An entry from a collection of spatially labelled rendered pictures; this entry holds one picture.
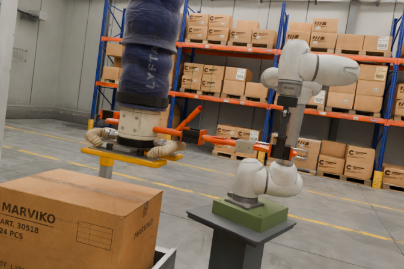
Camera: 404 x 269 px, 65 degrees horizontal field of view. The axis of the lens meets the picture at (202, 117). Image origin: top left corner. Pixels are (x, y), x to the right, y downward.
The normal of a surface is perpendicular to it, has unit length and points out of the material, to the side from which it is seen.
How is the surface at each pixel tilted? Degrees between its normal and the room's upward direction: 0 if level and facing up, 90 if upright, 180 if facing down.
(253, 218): 90
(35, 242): 90
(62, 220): 90
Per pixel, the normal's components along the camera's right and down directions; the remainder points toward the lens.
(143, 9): -0.14, -0.15
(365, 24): -0.33, 0.00
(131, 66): -0.34, -0.28
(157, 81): 0.59, -0.15
